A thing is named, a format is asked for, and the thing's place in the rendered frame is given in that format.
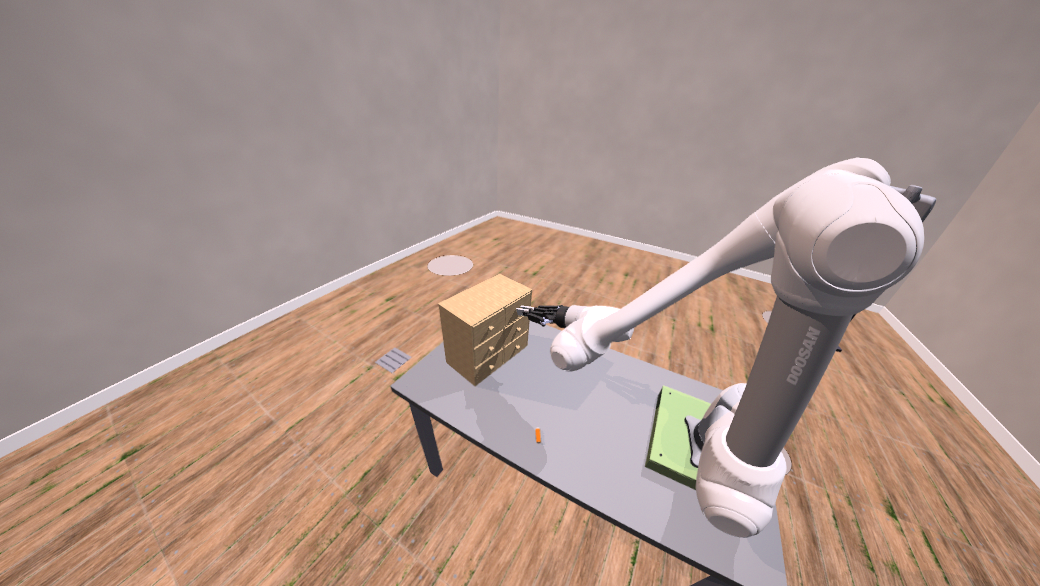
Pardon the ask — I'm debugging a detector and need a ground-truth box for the brown wooden drawer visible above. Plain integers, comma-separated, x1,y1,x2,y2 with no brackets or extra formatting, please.
475,348,503,384
505,292,531,326
504,316,529,345
474,330,503,367
504,331,528,363
473,309,504,347

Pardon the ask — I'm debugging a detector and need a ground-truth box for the small wooden chest of drawers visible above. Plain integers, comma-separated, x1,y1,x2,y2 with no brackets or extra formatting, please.
438,274,532,386

